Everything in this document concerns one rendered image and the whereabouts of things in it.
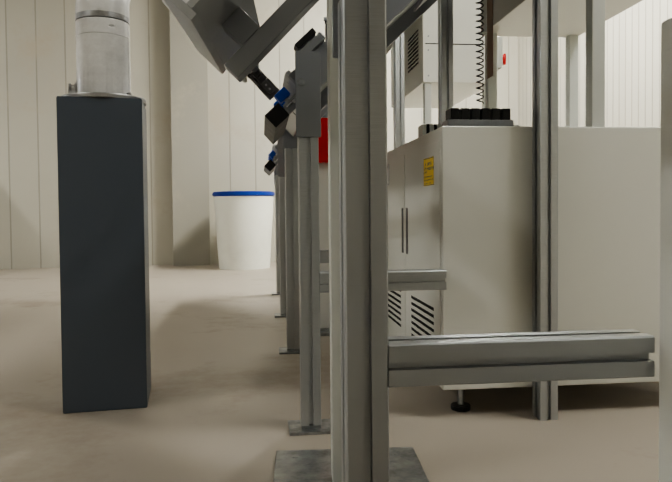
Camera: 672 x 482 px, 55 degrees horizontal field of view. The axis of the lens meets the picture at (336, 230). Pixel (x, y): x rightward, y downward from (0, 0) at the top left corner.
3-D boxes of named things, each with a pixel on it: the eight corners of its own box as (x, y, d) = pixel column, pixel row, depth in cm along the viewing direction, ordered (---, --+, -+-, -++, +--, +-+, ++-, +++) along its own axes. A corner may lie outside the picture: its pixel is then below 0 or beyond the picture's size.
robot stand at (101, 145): (62, 414, 144) (55, 95, 142) (75, 392, 161) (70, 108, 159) (147, 407, 148) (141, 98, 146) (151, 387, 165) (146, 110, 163)
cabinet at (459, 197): (441, 419, 138) (440, 125, 136) (381, 349, 208) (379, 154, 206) (725, 405, 145) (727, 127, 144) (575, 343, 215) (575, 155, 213)
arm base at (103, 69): (52, 95, 141) (51, 9, 141) (68, 108, 160) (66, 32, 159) (144, 97, 145) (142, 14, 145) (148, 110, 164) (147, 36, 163)
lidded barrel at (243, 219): (214, 271, 488) (213, 191, 486) (212, 265, 538) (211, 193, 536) (279, 269, 499) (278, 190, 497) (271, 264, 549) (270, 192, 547)
